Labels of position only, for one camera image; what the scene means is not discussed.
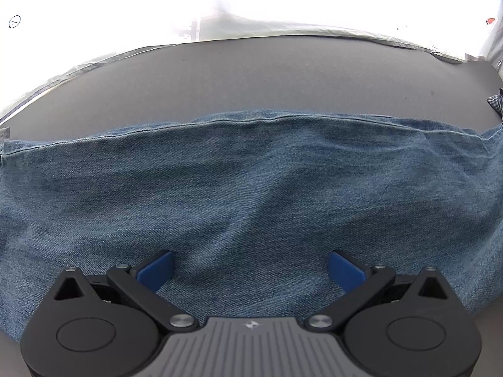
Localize folded plaid shirt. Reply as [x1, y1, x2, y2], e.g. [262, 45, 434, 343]
[487, 88, 503, 119]

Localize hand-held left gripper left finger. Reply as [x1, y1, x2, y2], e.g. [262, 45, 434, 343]
[52, 249, 200, 333]

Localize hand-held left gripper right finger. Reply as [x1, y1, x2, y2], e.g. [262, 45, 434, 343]
[304, 249, 451, 333]

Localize blue denim jeans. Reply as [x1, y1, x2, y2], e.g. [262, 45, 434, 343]
[0, 110, 503, 343]

